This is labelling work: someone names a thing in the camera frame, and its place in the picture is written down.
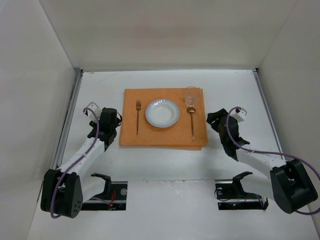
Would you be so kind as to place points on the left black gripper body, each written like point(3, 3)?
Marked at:
point(116, 118)

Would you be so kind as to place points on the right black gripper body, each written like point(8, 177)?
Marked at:
point(218, 122)

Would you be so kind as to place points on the copper spoon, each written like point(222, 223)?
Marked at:
point(191, 110)

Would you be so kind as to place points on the orange cloth napkin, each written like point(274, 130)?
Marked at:
point(176, 136)

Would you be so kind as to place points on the clear plastic cup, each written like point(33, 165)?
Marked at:
point(191, 95)

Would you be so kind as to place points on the copper fork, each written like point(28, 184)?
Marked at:
point(138, 108)

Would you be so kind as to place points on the white paper plate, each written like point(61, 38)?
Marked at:
point(162, 113)

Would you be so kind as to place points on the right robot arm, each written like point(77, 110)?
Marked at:
point(287, 181)

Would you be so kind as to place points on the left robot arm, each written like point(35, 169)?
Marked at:
point(67, 188)

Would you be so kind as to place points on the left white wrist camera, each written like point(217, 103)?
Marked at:
point(94, 107)

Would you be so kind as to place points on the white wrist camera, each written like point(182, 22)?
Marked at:
point(94, 107)
point(240, 114)

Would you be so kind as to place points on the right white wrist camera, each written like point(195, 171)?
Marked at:
point(240, 114)

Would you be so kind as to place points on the left aluminium table rail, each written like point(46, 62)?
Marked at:
point(62, 141)

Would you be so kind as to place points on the aluminium table rail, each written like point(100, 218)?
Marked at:
point(62, 141)
point(266, 107)

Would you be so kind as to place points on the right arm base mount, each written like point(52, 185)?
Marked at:
point(230, 197)

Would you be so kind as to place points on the right aluminium table rail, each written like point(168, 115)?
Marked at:
point(266, 107)

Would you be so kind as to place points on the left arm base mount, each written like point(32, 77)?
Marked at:
point(116, 200)

